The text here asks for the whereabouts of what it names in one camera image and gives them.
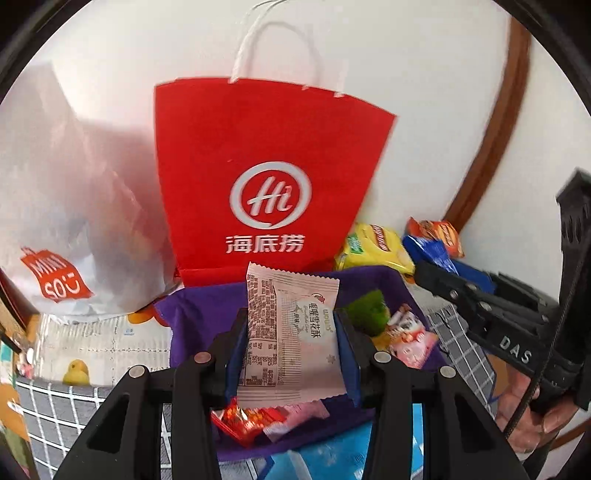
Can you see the red paper bag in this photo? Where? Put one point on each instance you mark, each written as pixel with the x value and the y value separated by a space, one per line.
pixel 258 138

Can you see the yellow chips bag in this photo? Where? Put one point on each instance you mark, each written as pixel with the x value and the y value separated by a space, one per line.
pixel 374 249

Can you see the blue tissue pack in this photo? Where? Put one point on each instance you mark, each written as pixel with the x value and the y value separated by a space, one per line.
pixel 323 461

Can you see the purple towel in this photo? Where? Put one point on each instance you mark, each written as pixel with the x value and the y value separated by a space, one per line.
pixel 203 314

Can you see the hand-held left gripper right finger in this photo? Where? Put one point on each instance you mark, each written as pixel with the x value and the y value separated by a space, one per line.
pixel 350 369

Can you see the person's right hand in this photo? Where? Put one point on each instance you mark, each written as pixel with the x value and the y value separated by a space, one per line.
pixel 521 406

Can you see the white plastic bag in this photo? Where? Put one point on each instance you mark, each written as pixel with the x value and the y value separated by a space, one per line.
pixel 69 184

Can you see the brown door frame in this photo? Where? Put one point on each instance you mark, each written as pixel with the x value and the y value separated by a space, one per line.
pixel 498 138

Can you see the red candy packet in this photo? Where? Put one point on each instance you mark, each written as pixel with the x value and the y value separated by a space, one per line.
pixel 240 420

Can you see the pale pink snack packet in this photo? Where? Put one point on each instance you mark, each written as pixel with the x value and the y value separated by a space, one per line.
pixel 286 332

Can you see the pink peach snack packet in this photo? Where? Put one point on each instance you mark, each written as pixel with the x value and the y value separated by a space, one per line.
pixel 300 415

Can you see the small blue snack packet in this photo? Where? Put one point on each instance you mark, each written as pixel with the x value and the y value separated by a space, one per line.
pixel 427 251

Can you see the printed cardboard box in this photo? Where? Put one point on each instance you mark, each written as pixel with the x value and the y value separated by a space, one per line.
pixel 14 314

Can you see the orange chips bag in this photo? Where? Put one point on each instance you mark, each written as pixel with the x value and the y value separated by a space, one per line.
pixel 438 233

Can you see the grey checked blanket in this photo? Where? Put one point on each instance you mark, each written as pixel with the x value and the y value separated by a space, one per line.
pixel 46 415

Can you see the green snack packet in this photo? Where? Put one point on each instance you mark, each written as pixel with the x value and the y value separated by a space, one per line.
pixel 367 311

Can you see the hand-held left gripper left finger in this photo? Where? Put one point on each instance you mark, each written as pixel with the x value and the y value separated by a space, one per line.
pixel 235 360

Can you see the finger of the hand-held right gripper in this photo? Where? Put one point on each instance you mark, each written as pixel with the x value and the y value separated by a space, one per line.
pixel 455 295
pixel 521 290

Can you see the pink white snack packet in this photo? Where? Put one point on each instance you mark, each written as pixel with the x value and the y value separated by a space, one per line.
pixel 413 341

